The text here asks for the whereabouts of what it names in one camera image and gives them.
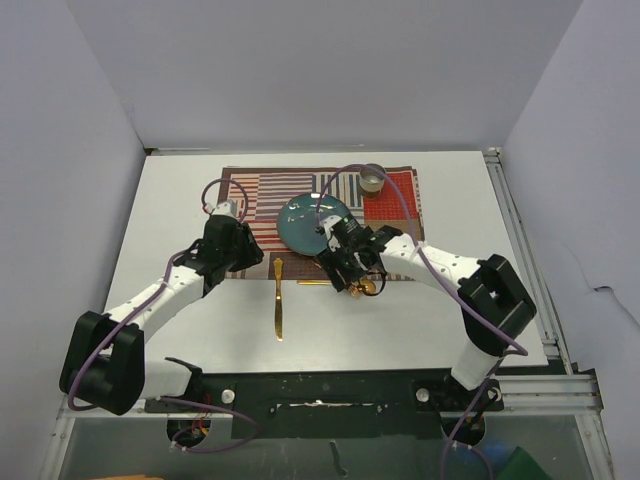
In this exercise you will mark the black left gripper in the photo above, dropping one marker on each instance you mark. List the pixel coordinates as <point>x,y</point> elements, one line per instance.
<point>251,254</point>

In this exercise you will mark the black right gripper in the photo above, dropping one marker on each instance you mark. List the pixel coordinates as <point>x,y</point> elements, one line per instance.
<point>330,261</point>

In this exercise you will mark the gold spoon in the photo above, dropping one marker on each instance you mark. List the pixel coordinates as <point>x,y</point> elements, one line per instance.
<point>363,287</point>

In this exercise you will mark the gold knife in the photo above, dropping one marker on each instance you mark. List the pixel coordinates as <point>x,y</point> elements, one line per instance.
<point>278,309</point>

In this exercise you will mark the gold fork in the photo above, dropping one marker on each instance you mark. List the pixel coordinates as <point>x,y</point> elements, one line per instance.
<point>314,282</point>

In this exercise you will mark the patchwork striped cloth placemat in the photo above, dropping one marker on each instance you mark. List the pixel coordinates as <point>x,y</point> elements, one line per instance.
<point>261,194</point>

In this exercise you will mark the blue ceramic plate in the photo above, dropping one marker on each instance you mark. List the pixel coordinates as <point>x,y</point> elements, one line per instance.
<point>296,225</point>

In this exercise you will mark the beige metal cup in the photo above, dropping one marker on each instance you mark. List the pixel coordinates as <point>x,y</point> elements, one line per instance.
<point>371,180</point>

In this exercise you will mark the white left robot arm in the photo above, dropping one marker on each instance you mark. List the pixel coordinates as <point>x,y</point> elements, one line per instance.
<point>106,365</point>

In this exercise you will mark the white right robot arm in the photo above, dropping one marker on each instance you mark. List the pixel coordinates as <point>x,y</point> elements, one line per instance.
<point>496,306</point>

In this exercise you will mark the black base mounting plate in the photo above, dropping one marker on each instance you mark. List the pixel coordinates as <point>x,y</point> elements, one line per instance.
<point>423,403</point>

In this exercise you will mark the blue object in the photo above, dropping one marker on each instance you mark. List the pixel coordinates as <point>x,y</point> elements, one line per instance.
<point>496,450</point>

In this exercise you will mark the green object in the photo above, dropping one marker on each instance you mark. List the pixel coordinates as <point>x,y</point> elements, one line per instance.
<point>520,465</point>

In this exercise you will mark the right side aluminium rail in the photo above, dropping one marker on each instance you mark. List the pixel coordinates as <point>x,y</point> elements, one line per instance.
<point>547,321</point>

